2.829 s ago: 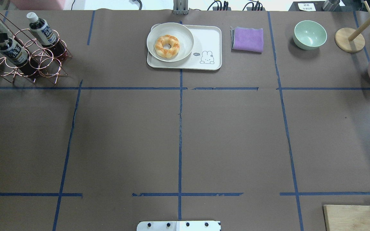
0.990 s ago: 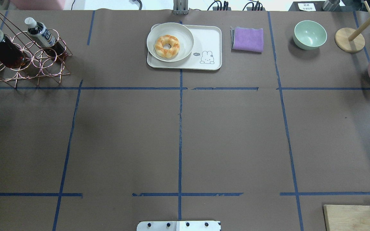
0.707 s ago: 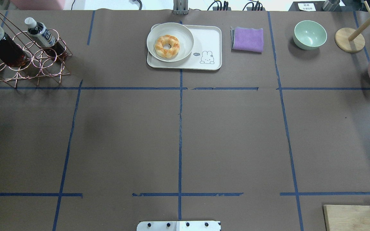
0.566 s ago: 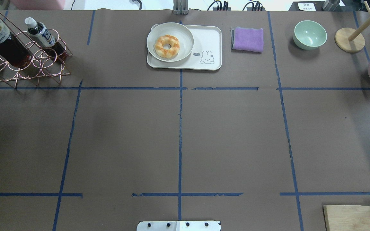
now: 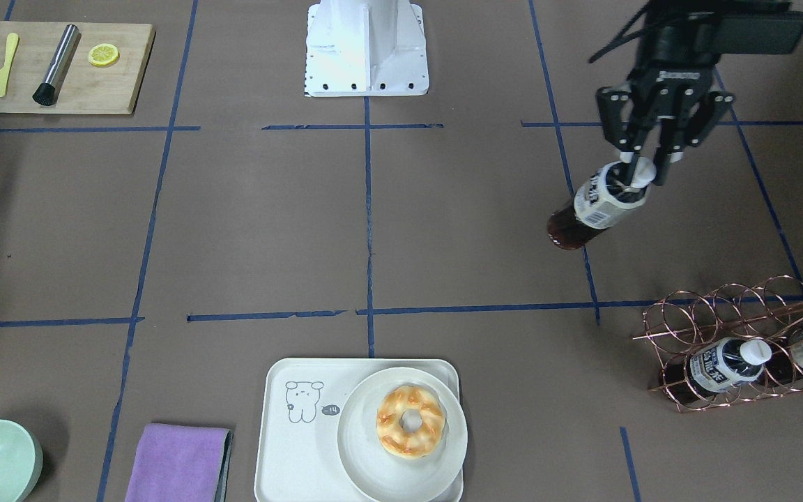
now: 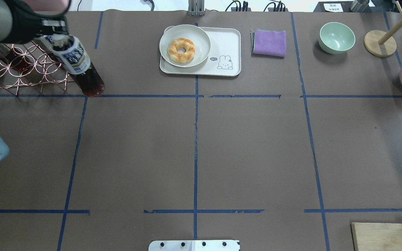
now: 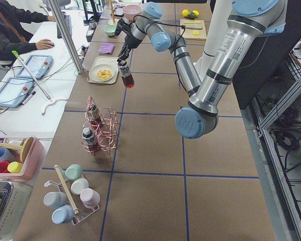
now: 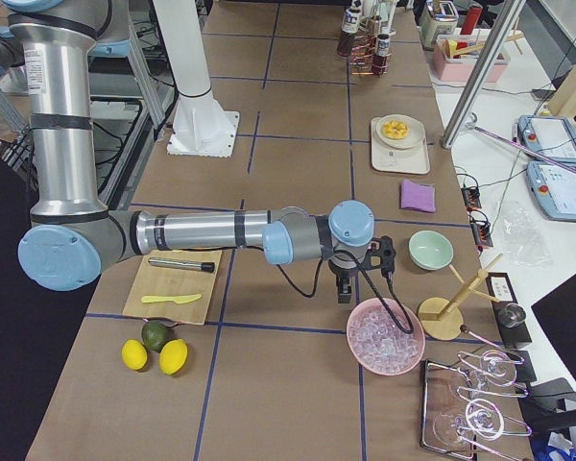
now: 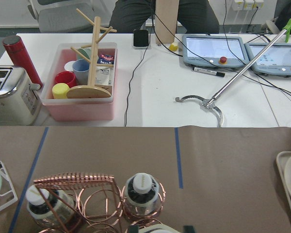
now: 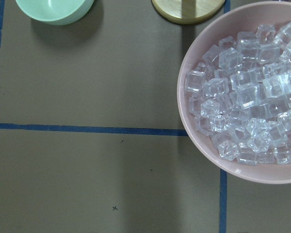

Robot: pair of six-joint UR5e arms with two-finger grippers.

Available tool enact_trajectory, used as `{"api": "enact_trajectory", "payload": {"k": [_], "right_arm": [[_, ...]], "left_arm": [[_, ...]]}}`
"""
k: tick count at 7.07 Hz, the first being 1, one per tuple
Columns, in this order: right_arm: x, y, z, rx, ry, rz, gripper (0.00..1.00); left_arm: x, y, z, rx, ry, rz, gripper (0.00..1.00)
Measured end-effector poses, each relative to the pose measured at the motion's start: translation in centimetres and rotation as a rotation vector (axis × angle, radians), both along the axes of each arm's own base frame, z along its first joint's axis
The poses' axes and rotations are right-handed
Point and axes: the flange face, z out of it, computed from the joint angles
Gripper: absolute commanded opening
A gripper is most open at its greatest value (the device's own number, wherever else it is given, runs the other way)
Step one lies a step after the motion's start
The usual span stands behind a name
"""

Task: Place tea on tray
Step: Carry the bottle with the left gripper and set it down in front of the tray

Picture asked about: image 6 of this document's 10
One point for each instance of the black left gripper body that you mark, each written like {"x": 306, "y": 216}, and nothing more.
{"x": 27, "y": 18}

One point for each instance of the tea bottle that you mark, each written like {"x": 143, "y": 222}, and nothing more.
{"x": 72, "y": 54}
{"x": 14, "y": 59}

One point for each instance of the glazed donut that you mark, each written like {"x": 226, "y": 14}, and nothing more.
{"x": 181, "y": 50}

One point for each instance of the metal base plate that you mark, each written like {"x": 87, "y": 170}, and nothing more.
{"x": 195, "y": 245}

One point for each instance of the wooden cutting board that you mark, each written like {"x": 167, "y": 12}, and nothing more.
{"x": 377, "y": 236}

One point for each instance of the green bowl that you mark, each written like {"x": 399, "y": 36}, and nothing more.
{"x": 336, "y": 38}

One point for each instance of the white round plate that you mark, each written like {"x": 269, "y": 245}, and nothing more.
{"x": 198, "y": 36}

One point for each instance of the grey metal bracket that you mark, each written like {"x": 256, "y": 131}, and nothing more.
{"x": 196, "y": 8}

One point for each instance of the purple folded cloth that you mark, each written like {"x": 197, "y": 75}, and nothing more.
{"x": 268, "y": 42}

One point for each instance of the tea bottle right rack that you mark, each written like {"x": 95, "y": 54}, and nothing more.
{"x": 45, "y": 43}

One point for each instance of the wooden stand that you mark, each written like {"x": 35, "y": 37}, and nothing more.
{"x": 380, "y": 43}

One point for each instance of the copper wire bottle rack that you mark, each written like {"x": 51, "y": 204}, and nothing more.
{"x": 45, "y": 73}

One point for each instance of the beige serving tray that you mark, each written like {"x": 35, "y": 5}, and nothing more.
{"x": 224, "y": 58}

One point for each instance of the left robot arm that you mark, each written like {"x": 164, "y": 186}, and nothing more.
{"x": 48, "y": 7}

